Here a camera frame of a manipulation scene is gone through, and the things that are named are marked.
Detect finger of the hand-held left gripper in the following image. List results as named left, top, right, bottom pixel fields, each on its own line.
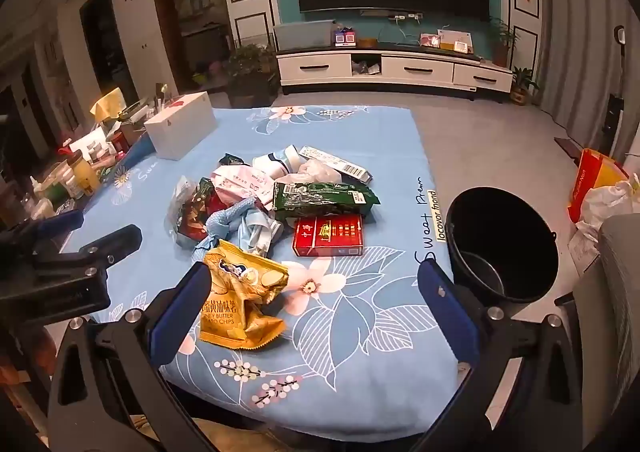
left=30, top=225, right=143, bottom=283
left=0, top=209, right=85, bottom=258

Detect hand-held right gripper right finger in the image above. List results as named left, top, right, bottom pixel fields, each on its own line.
left=416, top=261, right=601, bottom=452

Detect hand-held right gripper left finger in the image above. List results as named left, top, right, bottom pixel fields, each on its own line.
left=46, top=261, right=215, bottom=452

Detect yellow chips bag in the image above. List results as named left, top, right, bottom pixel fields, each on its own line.
left=199, top=239, right=291, bottom=349

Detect red snack bag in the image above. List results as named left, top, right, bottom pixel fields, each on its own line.
left=165, top=175, right=221, bottom=245

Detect blue face mask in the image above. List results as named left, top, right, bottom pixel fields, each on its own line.
left=192, top=197, right=261, bottom=253
left=235, top=212, right=286, bottom=258

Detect black plastic bucket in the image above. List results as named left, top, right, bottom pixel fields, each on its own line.
left=445, top=186, right=559, bottom=305

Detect pink tissue packet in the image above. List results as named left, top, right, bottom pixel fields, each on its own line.
left=210, top=165, right=276, bottom=208

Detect red cigarette box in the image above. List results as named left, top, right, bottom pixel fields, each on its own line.
left=292, top=213, right=365, bottom=258

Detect green snack packet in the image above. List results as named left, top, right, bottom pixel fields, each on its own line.
left=272, top=181, right=381, bottom=223

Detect white and blue paper cup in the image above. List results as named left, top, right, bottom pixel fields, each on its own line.
left=252, top=145, right=303, bottom=183

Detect white barcode carton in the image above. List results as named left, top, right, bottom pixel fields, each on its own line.
left=298, top=145, right=373, bottom=184

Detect white plastic bag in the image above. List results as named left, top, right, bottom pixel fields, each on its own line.
left=277, top=157, right=343, bottom=185

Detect cluster of bottles and jars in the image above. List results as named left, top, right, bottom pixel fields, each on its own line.
left=25, top=122, right=151, bottom=213

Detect blue floral tablecloth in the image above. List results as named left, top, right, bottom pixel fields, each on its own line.
left=60, top=105, right=463, bottom=448

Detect yellow cloth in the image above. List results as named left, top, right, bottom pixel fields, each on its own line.
left=90, top=87, right=126, bottom=120

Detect white rectangular box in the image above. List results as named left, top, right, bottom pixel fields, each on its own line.
left=144, top=91, right=217, bottom=160

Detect grey sofa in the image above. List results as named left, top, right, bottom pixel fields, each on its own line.
left=580, top=215, right=640, bottom=433

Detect red and yellow shopping bag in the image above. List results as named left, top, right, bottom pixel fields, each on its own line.
left=567, top=148, right=628, bottom=223

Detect white plastic sack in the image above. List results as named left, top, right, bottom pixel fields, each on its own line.
left=575, top=175, right=640, bottom=243

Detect dark brown floor mat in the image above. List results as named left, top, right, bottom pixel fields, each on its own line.
left=554, top=136, right=583, bottom=158

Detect potted plant in dark crate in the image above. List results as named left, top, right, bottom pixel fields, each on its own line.
left=222, top=43, right=281, bottom=108

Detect small potted plant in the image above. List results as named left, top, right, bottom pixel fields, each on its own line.
left=510, top=65, right=541, bottom=107

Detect white television cabinet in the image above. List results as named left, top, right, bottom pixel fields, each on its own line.
left=275, top=48, right=514, bottom=98

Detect grey crumpled packets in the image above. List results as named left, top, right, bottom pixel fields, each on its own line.
left=351, top=57, right=380, bottom=77

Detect white and yellow box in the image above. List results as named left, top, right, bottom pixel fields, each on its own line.
left=439, top=30, right=473, bottom=53

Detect grey storage box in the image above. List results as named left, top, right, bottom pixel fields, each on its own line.
left=273, top=20, right=336, bottom=53

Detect tall potted plant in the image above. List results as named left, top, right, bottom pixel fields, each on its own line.
left=487, top=17, right=521, bottom=68

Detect grey curtain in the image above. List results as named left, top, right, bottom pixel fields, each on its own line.
left=540, top=0, right=640, bottom=133

